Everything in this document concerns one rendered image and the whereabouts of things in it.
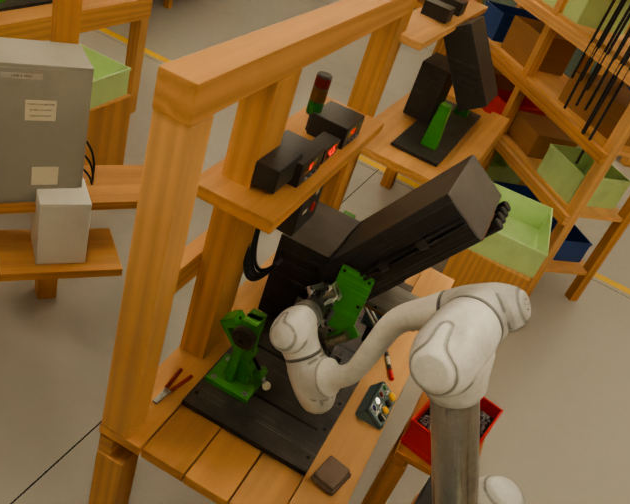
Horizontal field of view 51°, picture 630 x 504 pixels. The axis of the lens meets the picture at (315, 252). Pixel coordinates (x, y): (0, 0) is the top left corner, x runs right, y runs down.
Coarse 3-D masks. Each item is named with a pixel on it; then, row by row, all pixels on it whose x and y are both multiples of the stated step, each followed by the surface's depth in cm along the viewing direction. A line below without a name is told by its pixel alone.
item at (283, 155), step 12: (264, 156) 174; (276, 156) 176; (288, 156) 178; (300, 156) 180; (264, 168) 171; (276, 168) 171; (288, 168) 175; (252, 180) 174; (264, 180) 173; (276, 180) 171; (288, 180) 180
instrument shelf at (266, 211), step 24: (288, 120) 218; (360, 144) 219; (216, 168) 180; (336, 168) 203; (216, 192) 171; (240, 192) 174; (264, 192) 177; (288, 192) 181; (312, 192) 190; (240, 216) 170; (264, 216) 168; (288, 216) 178
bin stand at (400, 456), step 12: (420, 396) 242; (420, 408) 236; (408, 420) 250; (396, 444) 255; (480, 444) 231; (396, 456) 218; (408, 456) 217; (384, 468) 263; (396, 468) 221; (420, 468) 216; (384, 480) 226; (396, 480) 224; (372, 492) 272; (384, 492) 229
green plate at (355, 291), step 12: (348, 276) 209; (360, 276) 208; (348, 288) 210; (360, 288) 209; (336, 300) 212; (348, 300) 211; (360, 300) 210; (336, 312) 213; (348, 312) 212; (360, 312) 212; (336, 324) 214; (348, 324) 213
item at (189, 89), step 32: (352, 0) 204; (384, 0) 216; (256, 32) 155; (288, 32) 162; (320, 32) 170; (352, 32) 195; (192, 64) 129; (224, 64) 134; (256, 64) 143; (288, 64) 160; (160, 96) 127; (192, 96) 124; (224, 96) 136
